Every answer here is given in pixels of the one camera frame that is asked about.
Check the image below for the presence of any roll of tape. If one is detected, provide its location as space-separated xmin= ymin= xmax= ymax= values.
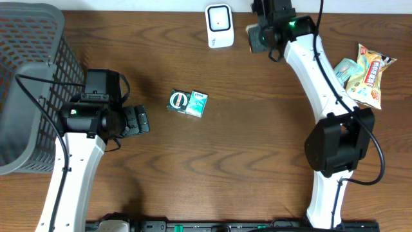
xmin=167 ymin=89 xmax=191 ymax=114

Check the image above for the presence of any green wet wipes pack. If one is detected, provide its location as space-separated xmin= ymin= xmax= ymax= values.
xmin=333 ymin=58 xmax=364 ymax=86

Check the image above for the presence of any small green wipes pack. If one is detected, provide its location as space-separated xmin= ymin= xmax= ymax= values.
xmin=185 ymin=91 xmax=209 ymax=118

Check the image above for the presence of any orange tissue pack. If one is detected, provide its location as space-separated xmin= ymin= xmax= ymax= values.
xmin=245 ymin=24 xmax=258 ymax=53

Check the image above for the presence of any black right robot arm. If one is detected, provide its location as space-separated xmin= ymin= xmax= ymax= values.
xmin=246 ymin=15 xmax=376 ymax=231

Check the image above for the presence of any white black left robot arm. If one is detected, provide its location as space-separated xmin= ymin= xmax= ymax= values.
xmin=36 ymin=102 xmax=149 ymax=231

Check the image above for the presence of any white barcode scanner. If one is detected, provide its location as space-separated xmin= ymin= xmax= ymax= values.
xmin=205 ymin=4 xmax=234 ymax=48

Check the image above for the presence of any black plastic mesh basket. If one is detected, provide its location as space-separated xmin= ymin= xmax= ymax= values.
xmin=1 ymin=2 xmax=85 ymax=175

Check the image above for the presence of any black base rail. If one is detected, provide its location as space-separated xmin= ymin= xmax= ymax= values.
xmin=85 ymin=220 xmax=380 ymax=232

